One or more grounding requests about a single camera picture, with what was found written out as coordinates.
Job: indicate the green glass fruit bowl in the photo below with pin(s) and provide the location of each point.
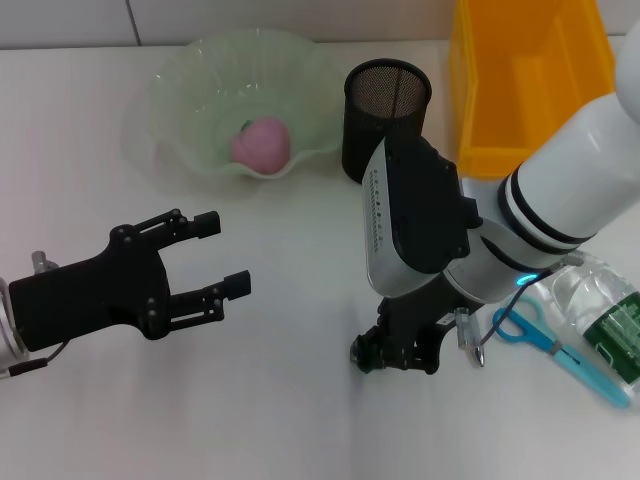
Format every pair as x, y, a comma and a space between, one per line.
215, 100

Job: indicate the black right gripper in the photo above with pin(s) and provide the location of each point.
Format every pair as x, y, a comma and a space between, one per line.
415, 315

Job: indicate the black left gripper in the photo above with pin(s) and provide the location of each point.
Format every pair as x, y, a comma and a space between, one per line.
95, 300

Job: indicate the pink peach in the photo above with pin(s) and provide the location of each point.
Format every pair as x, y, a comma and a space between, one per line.
262, 145

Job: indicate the clear green label water bottle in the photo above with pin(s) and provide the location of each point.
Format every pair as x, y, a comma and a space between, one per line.
615, 325

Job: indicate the yellow plastic bin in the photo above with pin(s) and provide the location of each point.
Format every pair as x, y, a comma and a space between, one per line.
510, 90

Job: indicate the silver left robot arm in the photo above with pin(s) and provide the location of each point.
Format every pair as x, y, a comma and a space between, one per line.
7, 335

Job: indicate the black mesh pen holder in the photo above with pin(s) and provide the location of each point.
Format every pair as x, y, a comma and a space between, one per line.
382, 110

